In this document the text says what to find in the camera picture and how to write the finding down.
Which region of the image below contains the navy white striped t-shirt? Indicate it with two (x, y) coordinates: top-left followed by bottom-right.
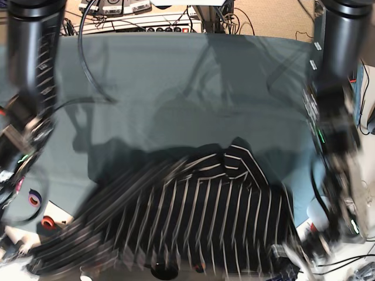
(27, 138), (298, 280)

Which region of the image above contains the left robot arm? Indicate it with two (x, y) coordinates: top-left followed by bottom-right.
(303, 1), (373, 243)

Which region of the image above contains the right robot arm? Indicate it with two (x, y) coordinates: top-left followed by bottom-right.
(1, 1), (66, 212)

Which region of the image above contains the teal table cloth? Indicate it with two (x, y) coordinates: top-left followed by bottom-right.
(9, 32), (324, 224)

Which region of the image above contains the white power strip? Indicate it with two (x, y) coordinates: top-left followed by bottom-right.
(70, 11), (206, 35)

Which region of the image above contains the black mug yellow pattern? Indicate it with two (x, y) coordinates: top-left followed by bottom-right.
(151, 263), (179, 280)

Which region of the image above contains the white paper sheet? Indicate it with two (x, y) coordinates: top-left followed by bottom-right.
(43, 201), (73, 225)

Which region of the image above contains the translucent plastic cup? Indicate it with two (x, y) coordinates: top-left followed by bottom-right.
(306, 198), (336, 233)

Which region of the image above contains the orange tape roll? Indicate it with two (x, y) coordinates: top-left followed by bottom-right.
(41, 215), (56, 231)

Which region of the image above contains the purple tape roll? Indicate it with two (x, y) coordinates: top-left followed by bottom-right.
(28, 189), (42, 208)

